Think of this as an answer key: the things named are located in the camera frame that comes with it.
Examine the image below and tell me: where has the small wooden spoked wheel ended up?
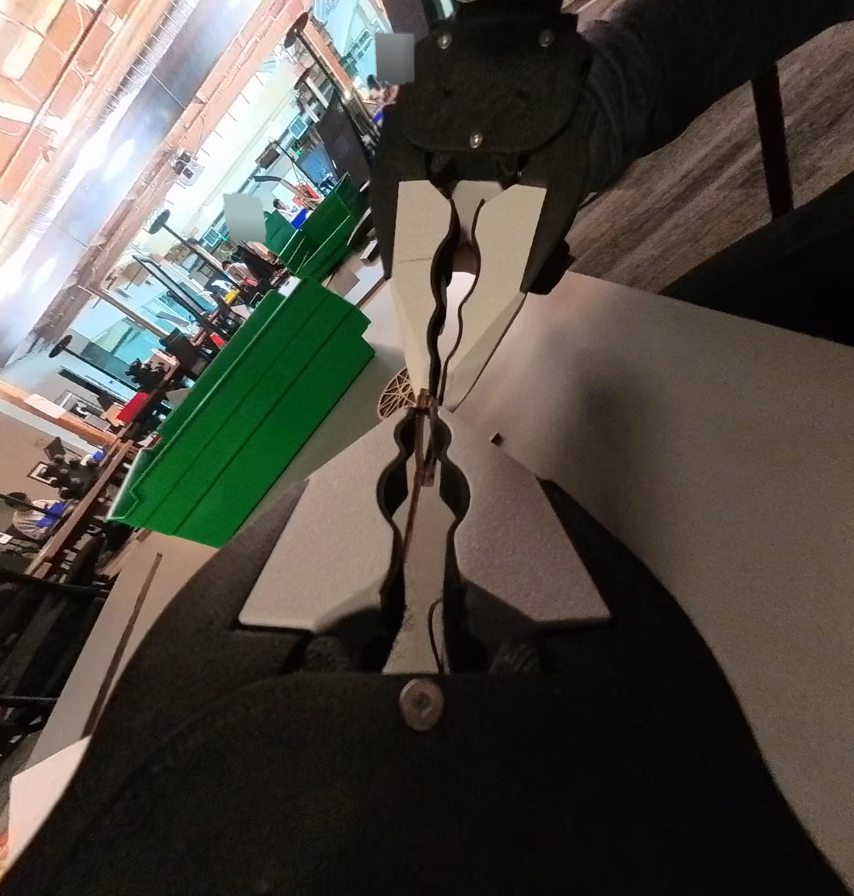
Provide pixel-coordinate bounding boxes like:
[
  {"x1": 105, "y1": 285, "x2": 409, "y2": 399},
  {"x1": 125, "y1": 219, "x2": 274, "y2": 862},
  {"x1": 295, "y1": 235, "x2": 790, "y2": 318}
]
[{"x1": 377, "y1": 367, "x2": 428, "y2": 421}]

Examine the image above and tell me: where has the person's right forearm dark sleeve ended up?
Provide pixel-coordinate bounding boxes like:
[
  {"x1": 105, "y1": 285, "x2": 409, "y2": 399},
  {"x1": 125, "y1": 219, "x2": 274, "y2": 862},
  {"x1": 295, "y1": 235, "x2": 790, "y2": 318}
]
[{"x1": 574, "y1": 0, "x2": 854, "y2": 200}]

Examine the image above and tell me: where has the wooden triangular frame part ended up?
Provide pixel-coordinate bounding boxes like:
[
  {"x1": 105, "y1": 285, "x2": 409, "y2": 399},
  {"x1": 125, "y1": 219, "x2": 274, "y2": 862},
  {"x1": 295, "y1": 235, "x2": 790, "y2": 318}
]
[{"x1": 396, "y1": 388, "x2": 447, "y2": 674}]

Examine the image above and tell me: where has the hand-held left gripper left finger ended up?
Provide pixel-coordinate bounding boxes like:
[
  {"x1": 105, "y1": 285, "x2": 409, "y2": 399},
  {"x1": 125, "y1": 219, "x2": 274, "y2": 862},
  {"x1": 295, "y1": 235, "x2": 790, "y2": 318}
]
[{"x1": 238, "y1": 409, "x2": 428, "y2": 629}]

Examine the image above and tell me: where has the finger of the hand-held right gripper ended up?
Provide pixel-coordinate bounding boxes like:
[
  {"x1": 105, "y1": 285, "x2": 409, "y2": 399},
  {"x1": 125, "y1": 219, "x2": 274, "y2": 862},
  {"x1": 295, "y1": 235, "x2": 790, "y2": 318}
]
[
  {"x1": 441, "y1": 182, "x2": 547, "y2": 413},
  {"x1": 390, "y1": 179, "x2": 464, "y2": 394}
]

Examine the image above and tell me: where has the stack of green plastic bins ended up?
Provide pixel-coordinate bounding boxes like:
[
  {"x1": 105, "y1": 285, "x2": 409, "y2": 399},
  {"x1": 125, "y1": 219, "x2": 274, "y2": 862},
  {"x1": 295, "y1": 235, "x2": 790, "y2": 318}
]
[{"x1": 108, "y1": 279, "x2": 376, "y2": 548}]

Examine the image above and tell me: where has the black stand pole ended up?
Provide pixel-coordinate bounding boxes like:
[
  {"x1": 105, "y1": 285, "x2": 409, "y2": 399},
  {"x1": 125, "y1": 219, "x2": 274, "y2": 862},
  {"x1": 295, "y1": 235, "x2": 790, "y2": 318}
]
[{"x1": 751, "y1": 63, "x2": 796, "y2": 215}]

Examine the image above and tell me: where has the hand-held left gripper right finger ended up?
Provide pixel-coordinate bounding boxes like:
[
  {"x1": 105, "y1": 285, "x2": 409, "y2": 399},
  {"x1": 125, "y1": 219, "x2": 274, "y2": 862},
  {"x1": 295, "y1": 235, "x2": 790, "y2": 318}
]
[{"x1": 427, "y1": 406, "x2": 611, "y2": 625}]

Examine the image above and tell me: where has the green plastic bin stack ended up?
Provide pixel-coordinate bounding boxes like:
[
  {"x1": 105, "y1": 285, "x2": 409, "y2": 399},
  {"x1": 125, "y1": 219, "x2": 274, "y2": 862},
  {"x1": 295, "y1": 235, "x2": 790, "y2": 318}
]
[{"x1": 262, "y1": 175, "x2": 373, "y2": 282}]

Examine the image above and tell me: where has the paper instruction booklet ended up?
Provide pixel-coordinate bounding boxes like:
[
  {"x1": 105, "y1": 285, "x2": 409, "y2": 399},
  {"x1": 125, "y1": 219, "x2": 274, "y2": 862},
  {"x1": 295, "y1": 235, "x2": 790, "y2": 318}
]
[{"x1": 7, "y1": 734, "x2": 93, "y2": 849}]

